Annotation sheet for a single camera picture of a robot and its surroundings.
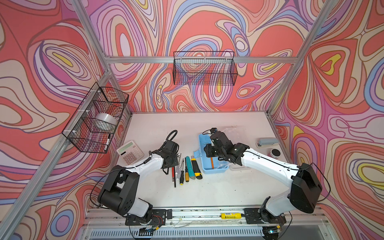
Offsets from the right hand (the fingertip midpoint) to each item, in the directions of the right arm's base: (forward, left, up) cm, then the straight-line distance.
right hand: (207, 151), depth 83 cm
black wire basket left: (+26, +60, +19) cm, 68 cm away
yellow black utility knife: (-4, +7, -14) cm, 16 cm away
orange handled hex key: (-2, -4, -13) cm, 14 cm away
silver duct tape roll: (+5, +49, +22) cm, 54 cm away
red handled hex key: (-9, +20, -12) cm, 25 cm away
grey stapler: (+11, -42, -10) cm, 44 cm away
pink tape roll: (+3, -43, -9) cm, 44 cm away
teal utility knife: (-4, +10, -13) cm, 17 cm away
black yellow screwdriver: (-9, +15, -12) cm, 21 cm away
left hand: (+1, +19, -11) cm, 22 cm away
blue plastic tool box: (-6, -7, -6) cm, 11 cm away
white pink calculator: (+7, +49, -10) cm, 50 cm away
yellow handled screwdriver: (-10, +12, -12) cm, 20 cm away
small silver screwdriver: (-5, +17, -12) cm, 22 cm away
